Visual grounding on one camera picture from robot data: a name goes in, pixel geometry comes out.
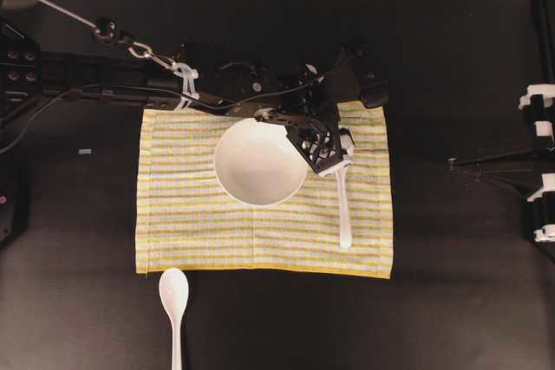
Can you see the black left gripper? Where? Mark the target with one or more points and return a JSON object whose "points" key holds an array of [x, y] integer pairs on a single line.
{"points": [[288, 99]]}

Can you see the white chinese spoon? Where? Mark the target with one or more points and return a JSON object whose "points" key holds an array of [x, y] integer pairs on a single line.
{"points": [[174, 292], [344, 205]]}

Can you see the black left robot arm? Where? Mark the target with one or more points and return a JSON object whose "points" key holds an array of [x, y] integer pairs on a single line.
{"points": [[32, 80]]}

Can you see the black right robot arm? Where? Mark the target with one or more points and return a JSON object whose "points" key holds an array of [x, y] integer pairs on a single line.
{"points": [[527, 170]]}

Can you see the yellow striped cloth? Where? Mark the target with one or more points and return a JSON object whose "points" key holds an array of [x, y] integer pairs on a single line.
{"points": [[186, 220]]}

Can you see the white chinese spoon below cloth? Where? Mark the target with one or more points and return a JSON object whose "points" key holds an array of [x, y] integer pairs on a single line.
{"points": [[174, 292]]}

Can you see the white ceramic bowl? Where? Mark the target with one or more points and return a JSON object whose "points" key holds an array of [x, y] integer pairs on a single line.
{"points": [[256, 164]]}

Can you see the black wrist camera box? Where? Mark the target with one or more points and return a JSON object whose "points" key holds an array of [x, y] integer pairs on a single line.
{"points": [[358, 77]]}

